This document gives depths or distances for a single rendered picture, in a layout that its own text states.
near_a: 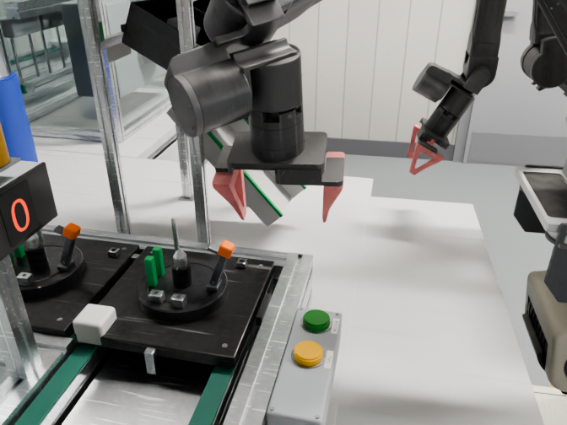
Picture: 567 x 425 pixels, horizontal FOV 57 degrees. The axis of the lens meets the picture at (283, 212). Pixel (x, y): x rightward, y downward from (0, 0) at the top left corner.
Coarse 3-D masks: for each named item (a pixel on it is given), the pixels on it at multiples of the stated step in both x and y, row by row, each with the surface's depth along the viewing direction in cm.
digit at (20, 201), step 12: (24, 180) 57; (12, 192) 55; (24, 192) 57; (0, 204) 53; (12, 204) 55; (24, 204) 57; (12, 216) 55; (24, 216) 57; (12, 228) 55; (24, 228) 57; (12, 240) 56
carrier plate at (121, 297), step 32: (192, 256) 91; (128, 288) 83; (256, 288) 83; (128, 320) 76; (160, 320) 76; (192, 320) 76; (224, 320) 76; (160, 352) 72; (192, 352) 71; (224, 352) 70
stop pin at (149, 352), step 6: (150, 348) 72; (144, 354) 71; (150, 354) 71; (156, 354) 72; (150, 360) 72; (156, 360) 72; (150, 366) 72; (156, 366) 72; (150, 372) 73; (156, 372) 73
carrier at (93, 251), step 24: (48, 240) 96; (96, 240) 96; (24, 264) 86; (48, 264) 86; (72, 264) 85; (96, 264) 89; (120, 264) 89; (24, 288) 80; (48, 288) 81; (72, 288) 83; (96, 288) 83; (48, 312) 78; (72, 312) 78
